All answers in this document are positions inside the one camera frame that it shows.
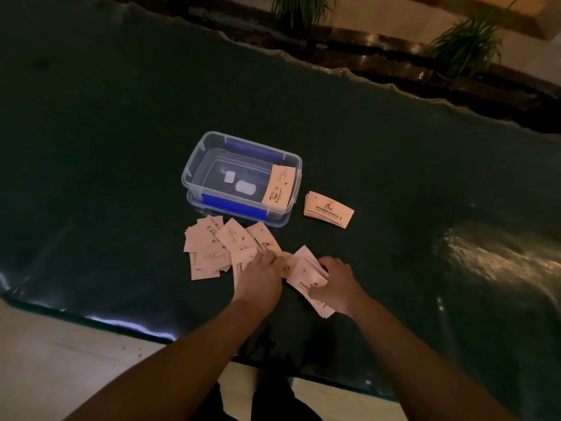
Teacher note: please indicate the person's right hand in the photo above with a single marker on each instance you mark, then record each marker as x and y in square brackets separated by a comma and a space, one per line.
[339, 289]

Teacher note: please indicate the person's left hand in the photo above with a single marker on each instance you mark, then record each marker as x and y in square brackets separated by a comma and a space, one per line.
[257, 284]

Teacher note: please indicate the person's right fingers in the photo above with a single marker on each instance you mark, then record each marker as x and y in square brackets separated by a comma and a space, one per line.
[329, 263]

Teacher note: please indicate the person's left fingers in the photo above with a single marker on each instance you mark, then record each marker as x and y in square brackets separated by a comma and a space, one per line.
[271, 259]

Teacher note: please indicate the bunch of paper sleeves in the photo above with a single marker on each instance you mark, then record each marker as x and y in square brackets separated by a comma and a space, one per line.
[304, 274]

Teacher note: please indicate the person's right forearm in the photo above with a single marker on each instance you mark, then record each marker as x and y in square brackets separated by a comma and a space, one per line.
[420, 368]

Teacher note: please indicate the person's left forearm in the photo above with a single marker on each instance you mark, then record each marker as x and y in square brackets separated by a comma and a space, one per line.
[175, 368]

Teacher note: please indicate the neat stack of paper sleeves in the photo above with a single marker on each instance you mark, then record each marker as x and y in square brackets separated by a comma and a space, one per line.
[328, 210]

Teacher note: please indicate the scattered pile of paper sleeves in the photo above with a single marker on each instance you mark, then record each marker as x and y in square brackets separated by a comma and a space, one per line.
[219, 247]

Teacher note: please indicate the single upright paper sleeve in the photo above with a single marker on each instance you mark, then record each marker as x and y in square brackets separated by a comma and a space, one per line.
[279, 188]

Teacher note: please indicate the large white sticker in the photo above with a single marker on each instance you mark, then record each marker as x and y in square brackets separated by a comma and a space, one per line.
[245, 186]

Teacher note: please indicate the small white sticker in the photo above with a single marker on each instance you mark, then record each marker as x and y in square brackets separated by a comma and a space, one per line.
[229, 176]

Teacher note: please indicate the clear plastic storage box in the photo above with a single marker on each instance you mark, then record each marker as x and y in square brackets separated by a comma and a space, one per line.
[241, 170]

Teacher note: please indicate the person's dark trousers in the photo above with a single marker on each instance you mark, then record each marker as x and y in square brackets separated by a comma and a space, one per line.
[271, 401]

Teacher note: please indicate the dark green table cover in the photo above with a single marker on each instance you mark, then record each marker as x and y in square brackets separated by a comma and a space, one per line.
[131, 149]

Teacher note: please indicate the dark wooden planter ledge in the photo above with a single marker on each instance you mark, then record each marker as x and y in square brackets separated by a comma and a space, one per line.
[394, 61]

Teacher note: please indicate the green potted plant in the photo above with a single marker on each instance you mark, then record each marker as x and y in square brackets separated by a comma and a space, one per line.
[302, 10]
[469, 43]

